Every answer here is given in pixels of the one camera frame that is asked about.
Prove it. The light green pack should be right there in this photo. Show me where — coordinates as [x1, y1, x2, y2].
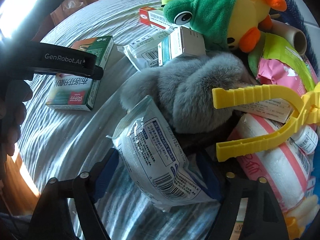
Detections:
[247, 34, 317, 93]

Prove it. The pink striped tissue pack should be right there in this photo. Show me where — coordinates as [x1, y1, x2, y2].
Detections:
[227, 114, 316, 211]

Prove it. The long white box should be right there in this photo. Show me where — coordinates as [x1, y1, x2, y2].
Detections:
[234, 99, 293, 123]

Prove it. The white red medicine box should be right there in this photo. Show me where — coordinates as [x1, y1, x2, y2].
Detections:
[147, 10, 176, 32]

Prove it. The person's left hand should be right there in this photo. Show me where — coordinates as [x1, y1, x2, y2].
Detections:
[0, 81, 33, 161]

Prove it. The clear plastic bag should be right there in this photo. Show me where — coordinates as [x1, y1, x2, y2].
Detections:
[60, 0, 88, 18]

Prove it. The white blue packet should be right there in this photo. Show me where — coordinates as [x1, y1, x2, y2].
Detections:
[117, 31, 175, 72]
[111, 97, 221, 212]

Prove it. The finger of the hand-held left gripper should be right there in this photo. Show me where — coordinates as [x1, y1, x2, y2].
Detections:
[84, 54, 104, 81]
[15, 0, 76, 42]

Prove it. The yellow duck plush frog hood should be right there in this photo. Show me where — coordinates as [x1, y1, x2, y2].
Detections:
[162, 0, 288, 53]

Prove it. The grey furry plush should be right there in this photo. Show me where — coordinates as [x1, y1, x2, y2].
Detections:
[120, 51, 253, 133]

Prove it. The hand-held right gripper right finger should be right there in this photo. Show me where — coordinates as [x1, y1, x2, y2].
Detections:
[197, 152, 290, 240]

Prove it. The yellow duck snowball clamp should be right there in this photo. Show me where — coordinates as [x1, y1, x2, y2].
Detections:
[212, 84, 320, 162]

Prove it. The pink plastic pack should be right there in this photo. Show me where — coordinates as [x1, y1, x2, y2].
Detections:
[257, 57, 320, 91]

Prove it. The cardboard-core film roll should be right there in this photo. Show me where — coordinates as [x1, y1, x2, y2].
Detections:
[271, 20, 307, 55]

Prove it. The yellow white plush toy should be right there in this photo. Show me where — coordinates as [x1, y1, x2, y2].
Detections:
[282, 195, 320, 240]

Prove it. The green medicine box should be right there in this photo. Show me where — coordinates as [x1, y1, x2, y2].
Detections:
[46, 35, 114, 112]

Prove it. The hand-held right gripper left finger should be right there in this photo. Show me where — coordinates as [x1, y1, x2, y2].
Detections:
[28, 148, 120, 240]

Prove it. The teal white small box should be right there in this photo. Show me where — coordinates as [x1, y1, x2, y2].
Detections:
[157, 27, 207, 67]

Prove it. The small white medicine bottle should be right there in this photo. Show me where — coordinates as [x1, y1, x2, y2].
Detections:
[291, 125, 319, 155]

